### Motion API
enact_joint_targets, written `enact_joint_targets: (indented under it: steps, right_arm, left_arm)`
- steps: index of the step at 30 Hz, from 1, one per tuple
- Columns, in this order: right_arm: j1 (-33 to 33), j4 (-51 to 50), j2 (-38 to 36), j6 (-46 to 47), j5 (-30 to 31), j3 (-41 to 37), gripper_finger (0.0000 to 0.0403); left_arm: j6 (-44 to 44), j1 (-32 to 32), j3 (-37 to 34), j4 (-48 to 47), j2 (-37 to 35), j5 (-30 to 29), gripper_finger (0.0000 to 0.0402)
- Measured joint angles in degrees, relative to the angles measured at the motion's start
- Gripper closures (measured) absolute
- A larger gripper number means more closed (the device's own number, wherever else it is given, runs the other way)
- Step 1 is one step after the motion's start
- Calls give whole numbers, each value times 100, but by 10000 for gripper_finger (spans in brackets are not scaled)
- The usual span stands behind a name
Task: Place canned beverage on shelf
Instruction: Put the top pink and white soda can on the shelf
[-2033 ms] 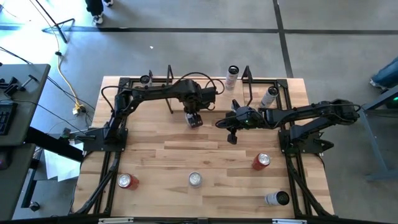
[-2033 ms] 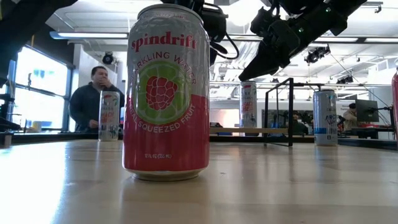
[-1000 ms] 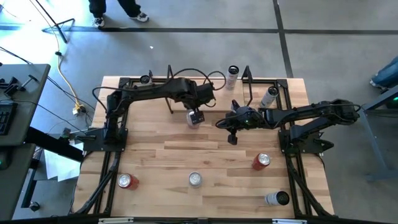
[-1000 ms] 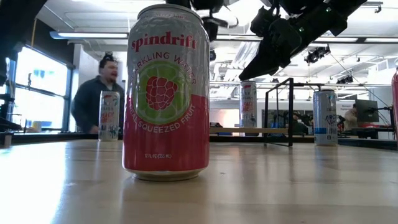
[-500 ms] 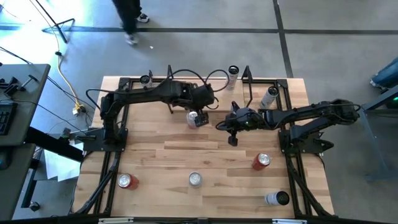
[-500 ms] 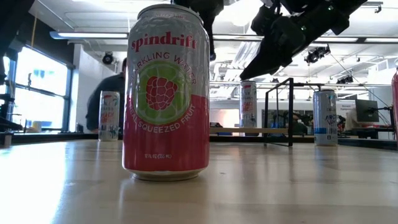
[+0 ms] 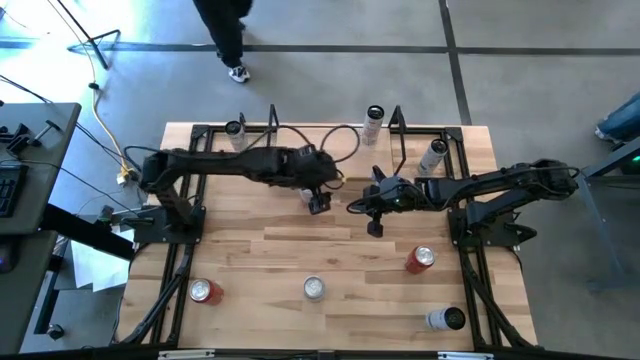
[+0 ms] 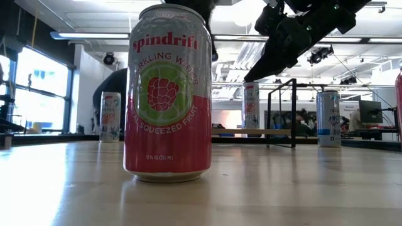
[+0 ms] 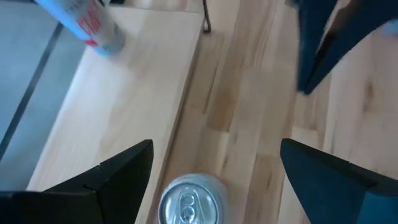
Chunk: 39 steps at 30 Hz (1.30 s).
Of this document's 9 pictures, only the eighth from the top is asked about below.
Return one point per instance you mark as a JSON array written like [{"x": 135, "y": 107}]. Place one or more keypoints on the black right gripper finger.
[
  {"x": 264, "y": 70},
  {"x": 267, "y": 55}
]

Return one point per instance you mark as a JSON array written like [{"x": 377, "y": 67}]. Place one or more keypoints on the Celsius peach vibe can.
[
  {"x": 251, "y": 106},
  {"x": 110, "y": 119}
]

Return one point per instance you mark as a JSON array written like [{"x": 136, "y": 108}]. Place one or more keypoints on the Celsius arctic vibe can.
[{"x": 328, "y": 119}]

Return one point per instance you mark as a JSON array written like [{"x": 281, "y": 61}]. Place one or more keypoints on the Spindrift raspberry lime can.
[{"x": 168, "y": 141}]

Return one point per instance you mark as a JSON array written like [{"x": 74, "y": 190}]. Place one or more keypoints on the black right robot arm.
[{"x": 333, "y": 12}]

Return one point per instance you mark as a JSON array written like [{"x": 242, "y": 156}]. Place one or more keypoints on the long ceiling light strip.
[{"x": 342, "y": 39}]

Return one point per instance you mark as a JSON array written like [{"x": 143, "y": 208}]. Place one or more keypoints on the black ceiling spotlight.
[
  {"x": 109, "y": 58},
  {"x": 215, "y": 56}
]

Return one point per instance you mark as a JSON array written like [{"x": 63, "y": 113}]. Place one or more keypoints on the person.
[
  {"x": 303, "y": 127},
  {"x": 113, "y": 83}
]

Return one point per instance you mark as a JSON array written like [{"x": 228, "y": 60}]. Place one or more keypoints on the dark computer monitor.
[{"x": 370, "y": 111}]

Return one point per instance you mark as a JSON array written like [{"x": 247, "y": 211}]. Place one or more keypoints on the dark office desk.
[{"x": 370, "y": 133}]

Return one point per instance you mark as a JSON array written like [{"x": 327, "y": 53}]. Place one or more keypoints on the short ceiling light strip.
[{"x": 91, "y": 35}]

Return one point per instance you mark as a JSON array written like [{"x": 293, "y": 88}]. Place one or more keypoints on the large black-framed window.
[{"x": 41, "y": 94}]

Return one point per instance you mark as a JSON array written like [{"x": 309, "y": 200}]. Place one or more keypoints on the large black ceiling camera rig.
[{"x": 318, "y": 56}]

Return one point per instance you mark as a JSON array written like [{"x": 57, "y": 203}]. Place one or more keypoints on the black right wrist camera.
[{"x": 268, "y": 20}]

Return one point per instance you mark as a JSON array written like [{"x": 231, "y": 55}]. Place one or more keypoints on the black frame wooden shelf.
[{"x": 251, "y": 132}]

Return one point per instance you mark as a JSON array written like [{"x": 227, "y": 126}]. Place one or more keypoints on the small black ceiling camera rig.
[{"x": 348, "y": 80}]

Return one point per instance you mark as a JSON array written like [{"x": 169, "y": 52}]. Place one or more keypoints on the black table edge rail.
[{"x": 63, "y": 138}]

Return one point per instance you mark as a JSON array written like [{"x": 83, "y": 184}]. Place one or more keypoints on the black metal bracket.
[{"x": 6, "y": 139}]

